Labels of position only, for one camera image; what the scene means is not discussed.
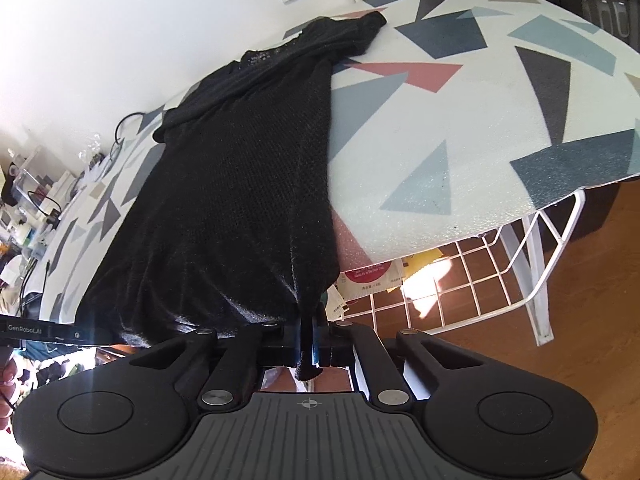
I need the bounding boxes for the yellow packet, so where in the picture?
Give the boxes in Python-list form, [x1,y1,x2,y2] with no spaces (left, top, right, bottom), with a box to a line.
[401,248,445,282]

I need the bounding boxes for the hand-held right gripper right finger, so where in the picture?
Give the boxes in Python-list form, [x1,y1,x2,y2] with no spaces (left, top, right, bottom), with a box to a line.
[311,322,481,407]

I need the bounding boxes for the black cable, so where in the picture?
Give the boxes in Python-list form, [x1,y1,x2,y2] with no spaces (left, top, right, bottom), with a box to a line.
[103,112,147,162]

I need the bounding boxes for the clear acrylic organizer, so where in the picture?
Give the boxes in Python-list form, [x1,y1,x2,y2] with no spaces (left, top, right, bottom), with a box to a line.
[7,146,62,221]

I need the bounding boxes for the white wire rack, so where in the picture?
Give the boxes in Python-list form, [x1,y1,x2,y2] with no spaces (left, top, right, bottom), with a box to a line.
[345,188,587,347]

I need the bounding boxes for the geometric print table cover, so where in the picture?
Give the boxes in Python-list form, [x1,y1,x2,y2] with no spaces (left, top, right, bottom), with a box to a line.
[38,0,640,324]

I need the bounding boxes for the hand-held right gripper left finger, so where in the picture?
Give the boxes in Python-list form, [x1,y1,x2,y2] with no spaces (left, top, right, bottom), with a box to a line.
[129,323,307,408]

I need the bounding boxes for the person's left hand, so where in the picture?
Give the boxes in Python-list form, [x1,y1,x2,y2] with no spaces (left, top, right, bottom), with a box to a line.
[0,348,22,418]

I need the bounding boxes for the red and white package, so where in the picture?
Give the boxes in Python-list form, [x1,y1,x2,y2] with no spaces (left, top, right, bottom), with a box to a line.
[338,259,406,306]

